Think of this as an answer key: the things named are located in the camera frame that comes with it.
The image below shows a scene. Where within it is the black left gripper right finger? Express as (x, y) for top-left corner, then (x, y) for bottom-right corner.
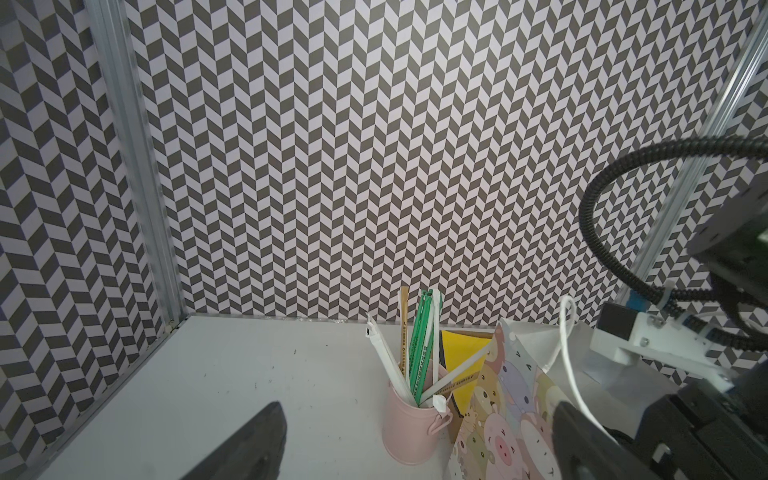
(552, 402), (658, 480)

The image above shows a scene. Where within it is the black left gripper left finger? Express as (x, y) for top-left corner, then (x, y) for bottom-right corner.
(182, 401), (287, 480)

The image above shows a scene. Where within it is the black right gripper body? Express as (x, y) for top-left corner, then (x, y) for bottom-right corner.
(630, 362), (767, 479)

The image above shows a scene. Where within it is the white patterned gift bag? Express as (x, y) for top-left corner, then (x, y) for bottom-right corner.
(444, 319), (679, 479)

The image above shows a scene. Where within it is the yellow paper napkin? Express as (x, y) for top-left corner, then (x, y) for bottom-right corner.
(440, 329), (494, 416)

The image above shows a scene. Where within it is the brown cardboard napkin box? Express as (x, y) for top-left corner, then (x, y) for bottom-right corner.
(439, 329), (493, 442)

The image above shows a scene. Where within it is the pink metal bucket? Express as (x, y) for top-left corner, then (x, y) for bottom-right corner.
(382, 384), (453, 465)

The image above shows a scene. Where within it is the green wrapped straw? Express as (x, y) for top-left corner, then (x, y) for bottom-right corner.
(408, 289), (443, 405)

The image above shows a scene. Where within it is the wooden stir stick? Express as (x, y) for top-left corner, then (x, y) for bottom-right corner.
(399, 286), (409, 380)

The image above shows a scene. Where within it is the aluminium frame corner post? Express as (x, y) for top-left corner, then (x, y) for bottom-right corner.
(631, 1), (767, 288)

